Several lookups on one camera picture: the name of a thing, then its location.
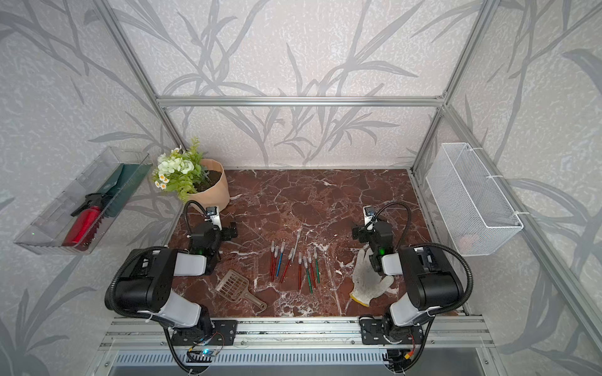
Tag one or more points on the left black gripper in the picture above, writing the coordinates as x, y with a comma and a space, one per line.
225, 232

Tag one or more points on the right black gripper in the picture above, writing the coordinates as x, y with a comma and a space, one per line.
360, 233

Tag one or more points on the red carving knife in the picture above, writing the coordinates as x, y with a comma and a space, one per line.
272, 255
287, 265
300, 277
311, 270

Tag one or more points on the silver carving knife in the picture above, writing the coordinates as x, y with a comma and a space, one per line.
295, 244

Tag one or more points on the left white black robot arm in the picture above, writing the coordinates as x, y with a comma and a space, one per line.
142, 287

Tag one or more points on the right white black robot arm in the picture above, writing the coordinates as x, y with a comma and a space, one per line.
437, 278

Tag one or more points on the green carving knife right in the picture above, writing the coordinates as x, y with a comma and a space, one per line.
316, 265

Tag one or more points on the green carving knife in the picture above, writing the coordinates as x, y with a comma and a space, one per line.
308, 275
316, 265

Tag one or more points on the green carving knife left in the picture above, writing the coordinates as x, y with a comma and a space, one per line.
308, 275

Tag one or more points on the terracotta flower pot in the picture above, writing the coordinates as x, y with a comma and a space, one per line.
217, 195

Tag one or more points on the white work glove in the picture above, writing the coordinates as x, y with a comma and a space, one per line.
368, 284

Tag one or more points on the brown plastic scoop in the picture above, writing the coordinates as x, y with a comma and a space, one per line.
234, 287

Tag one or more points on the artificial white flower plant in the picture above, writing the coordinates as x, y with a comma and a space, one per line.
182, 173

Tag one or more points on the green garden trowel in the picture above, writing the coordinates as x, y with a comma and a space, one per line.
120, 186

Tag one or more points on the small circuit board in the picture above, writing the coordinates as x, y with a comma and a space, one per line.
205, 355

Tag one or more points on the red spray bottle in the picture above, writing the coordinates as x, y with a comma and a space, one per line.
88, 216

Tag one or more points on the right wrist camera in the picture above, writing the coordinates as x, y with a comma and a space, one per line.
370, 215

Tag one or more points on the white wire mesh basket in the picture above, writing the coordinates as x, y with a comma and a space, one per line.
477, 214

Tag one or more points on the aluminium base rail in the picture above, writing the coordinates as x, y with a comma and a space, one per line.
347, 332

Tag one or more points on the clear plastic wall tray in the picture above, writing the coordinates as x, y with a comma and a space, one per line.
44, 236

